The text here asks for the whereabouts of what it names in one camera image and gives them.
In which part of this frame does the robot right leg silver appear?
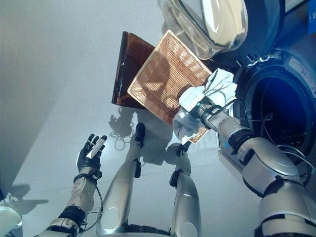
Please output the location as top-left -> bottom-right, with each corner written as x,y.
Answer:
169,140 -> 202,237

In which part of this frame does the grey front-load washing machine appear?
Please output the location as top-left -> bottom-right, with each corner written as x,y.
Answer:
217,0 -> 316,178

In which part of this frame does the brown acrylic stand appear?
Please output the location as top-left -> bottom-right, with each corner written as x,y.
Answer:
111,31 -> 157,111

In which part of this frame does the robot leg silver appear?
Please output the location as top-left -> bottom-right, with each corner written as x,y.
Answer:
96,122 -> 146,236
169,140 -> 202,237

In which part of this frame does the robot left leg silver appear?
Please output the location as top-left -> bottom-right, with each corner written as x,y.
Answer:
96,122 -> 146,236

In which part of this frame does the white garment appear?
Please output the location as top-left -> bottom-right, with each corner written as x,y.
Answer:
172,68 -> 238,145

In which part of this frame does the robot left hand black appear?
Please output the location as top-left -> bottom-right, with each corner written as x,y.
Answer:
77,133 -> 108,179

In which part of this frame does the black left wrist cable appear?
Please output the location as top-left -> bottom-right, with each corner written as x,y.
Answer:
79,180 -> 104,234

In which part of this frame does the rectangular wicker laundry basket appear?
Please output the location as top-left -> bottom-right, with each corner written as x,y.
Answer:
127,29 -> 213,144

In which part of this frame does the robot right hand white back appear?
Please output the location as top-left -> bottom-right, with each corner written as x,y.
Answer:
178,86 -> 207,115

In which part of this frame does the round washing machine door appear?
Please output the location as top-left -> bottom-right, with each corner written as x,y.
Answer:
158,0 -> 287,67

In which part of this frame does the robot torso silver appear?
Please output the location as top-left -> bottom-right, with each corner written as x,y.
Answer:
98,224 -> 173,237

